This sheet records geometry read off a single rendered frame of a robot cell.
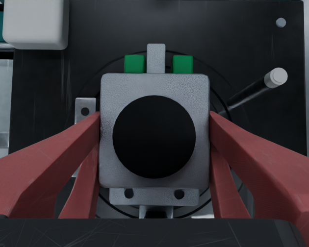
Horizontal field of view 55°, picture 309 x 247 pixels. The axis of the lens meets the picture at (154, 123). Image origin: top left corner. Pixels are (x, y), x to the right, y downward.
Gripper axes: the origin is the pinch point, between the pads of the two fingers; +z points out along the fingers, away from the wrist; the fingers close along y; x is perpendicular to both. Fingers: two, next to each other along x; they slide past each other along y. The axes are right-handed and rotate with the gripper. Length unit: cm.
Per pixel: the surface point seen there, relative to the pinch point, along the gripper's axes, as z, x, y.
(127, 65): 6.1, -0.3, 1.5
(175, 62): 6.2, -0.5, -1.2
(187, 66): 6.1, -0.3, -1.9
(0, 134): 9.5, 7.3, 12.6
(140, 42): 14.0, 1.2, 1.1
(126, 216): 3.7, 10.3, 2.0
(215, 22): 15.0, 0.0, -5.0
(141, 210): 3.4, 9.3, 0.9
